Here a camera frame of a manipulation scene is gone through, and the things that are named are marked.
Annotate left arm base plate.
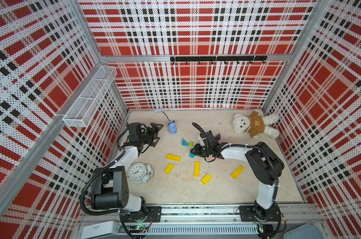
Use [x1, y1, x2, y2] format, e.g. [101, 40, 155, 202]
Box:
[121, 206, 162, 223]

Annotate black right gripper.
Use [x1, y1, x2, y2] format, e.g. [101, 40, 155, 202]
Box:
[189, 144, 211, 158]

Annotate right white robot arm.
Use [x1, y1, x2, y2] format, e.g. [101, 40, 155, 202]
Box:
[190, 131, 285, 222]

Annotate white teddy bear brown hoodie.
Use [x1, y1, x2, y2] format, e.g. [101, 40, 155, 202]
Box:
[232, 111, 280, 139]

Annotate yellow upright block centre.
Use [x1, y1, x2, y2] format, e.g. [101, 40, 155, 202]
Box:
[193, 161, 200, 177]

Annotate yellow block bottom centre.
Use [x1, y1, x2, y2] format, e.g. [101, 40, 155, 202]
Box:
[201, 174, 212, 185]

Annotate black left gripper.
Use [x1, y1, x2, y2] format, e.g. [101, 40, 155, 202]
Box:
[139, 122, 163, 147]

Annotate white box bottom left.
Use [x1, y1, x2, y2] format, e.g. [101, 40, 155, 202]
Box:
[81, 221, 119, 239]

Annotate yellow block right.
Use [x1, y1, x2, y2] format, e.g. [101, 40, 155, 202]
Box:
[231, 166, 244, 179]

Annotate white twin-bell alarm clock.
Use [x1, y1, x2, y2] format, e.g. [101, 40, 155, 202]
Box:
[128, 162, 155, 184]

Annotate blue plastic toy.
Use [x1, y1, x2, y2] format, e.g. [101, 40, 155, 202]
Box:
[168, 120, 177, 134]

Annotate grey bin bottom right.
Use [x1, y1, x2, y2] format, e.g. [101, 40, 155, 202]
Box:
[284, 224, 324, 239]

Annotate yellow block lower left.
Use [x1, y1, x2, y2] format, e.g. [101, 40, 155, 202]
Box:
[164, 163, 174, 174]

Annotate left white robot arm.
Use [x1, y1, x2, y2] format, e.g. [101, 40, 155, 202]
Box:
[80, 122, 164, 218]

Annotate yellow block upper left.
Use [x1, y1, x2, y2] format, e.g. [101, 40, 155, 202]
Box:
[166, 154, 181, 162]

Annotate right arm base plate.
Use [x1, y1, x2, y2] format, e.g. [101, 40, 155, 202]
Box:
[239, 205, 281, 223]

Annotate black wall hook rail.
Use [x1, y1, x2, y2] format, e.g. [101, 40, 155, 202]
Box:
[170, 55, 268, 63]

